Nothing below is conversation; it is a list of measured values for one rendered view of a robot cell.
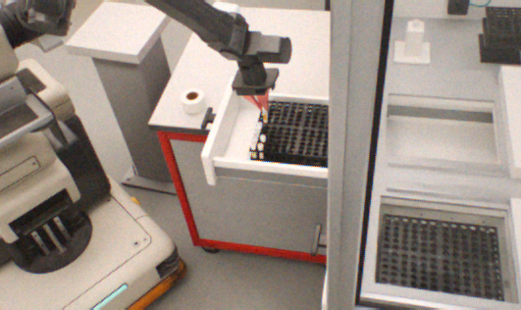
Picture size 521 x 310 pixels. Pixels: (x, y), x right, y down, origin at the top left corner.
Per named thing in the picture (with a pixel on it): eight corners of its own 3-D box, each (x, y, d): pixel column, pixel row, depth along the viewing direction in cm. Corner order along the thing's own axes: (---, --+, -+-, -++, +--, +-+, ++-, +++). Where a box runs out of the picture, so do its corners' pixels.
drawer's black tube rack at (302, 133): (251, 167, 130) (248, 149, 125) (266, 118, 142) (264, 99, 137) (341, 177, 126) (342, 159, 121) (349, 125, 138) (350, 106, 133)
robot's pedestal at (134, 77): (122, 183, 240) (60, 45, 184) (150, 137, 259) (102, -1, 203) (182, 196, 233) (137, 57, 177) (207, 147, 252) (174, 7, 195)
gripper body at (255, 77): (274, 92, 119) (267, 66, 114) (232, 93, 122) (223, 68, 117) (281, 74, 123) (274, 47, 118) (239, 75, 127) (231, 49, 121)
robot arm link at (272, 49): (223, 11, 109) (216, 51, 108) (275, 12, 104) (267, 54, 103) (247, 32, 120) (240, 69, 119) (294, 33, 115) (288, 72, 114)
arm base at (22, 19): (46, -12, 122) (-4, 10, 117) (51, -23, 115) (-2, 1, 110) (68, 23, 124) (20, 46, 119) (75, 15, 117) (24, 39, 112)
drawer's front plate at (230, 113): (208, 185, 130) (200, 155, 122) (235, 105, 148) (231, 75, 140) (215, 186, 129) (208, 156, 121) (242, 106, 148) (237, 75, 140)
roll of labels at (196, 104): (201, 95, 161) (199, 84, 158) (209, 109, 157) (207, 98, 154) (180, 103, 160) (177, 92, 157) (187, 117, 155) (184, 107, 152)
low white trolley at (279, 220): (193, 260, 211) (147, 123, 155) (232, 146, 251) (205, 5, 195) (340, 281, 200) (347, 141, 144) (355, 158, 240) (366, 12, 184)
